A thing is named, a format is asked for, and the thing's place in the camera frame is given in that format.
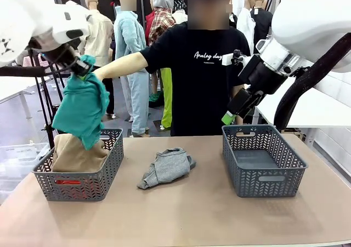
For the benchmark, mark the beige knit garment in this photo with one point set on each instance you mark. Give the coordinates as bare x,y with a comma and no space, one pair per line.
76,156

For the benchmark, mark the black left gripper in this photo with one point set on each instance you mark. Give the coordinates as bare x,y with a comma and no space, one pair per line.
82,66

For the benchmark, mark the person in black T-shirt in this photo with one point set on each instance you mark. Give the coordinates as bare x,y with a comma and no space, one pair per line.
200,93

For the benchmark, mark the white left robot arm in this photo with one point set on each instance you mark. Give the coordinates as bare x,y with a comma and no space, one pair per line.
24,17

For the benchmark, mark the green shoes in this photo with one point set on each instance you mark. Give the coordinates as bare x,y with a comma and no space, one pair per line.
155,97

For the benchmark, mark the mannequin in light blue fleece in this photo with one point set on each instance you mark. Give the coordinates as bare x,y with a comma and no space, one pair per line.
129,33

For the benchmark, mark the white side table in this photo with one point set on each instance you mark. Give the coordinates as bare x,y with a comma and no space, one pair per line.
315,112

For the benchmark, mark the white desk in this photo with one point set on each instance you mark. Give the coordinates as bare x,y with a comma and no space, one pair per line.
16,86

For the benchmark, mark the mannequin in cream shirt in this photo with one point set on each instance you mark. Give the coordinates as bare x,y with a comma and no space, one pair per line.
101,39

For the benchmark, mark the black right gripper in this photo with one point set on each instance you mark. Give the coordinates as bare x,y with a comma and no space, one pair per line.
244,102

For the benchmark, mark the grey marl garment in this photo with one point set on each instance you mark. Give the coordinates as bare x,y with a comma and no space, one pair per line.
167,167

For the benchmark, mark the mannequin in white shirt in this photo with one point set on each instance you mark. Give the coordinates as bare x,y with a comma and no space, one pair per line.
245,25

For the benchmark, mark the mannequin in hood and plaid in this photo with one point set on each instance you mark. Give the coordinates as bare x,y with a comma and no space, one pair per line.
160,19

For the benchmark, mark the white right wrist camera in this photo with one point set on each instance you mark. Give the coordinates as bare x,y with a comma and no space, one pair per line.
230,58

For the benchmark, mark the grey lattice plastic basket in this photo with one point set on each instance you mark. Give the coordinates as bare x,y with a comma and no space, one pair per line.
263,188
82,186

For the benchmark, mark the mannequin in black shirt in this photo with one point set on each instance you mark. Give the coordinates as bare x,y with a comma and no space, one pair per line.
261,22

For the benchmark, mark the black camera tripod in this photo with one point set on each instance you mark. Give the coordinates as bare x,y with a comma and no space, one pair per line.
50,132

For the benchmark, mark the person's right forearm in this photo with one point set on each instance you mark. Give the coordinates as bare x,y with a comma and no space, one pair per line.
123,65

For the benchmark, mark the clear plastic storage bin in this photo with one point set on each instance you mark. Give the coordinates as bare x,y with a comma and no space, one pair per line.
16,162

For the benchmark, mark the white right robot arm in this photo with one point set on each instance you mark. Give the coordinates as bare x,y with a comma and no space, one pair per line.
307,19

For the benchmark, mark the teal garment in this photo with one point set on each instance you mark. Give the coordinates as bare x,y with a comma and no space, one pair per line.
82,107

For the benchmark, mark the person's right hand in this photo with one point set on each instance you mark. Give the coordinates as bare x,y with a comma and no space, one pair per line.
100,73

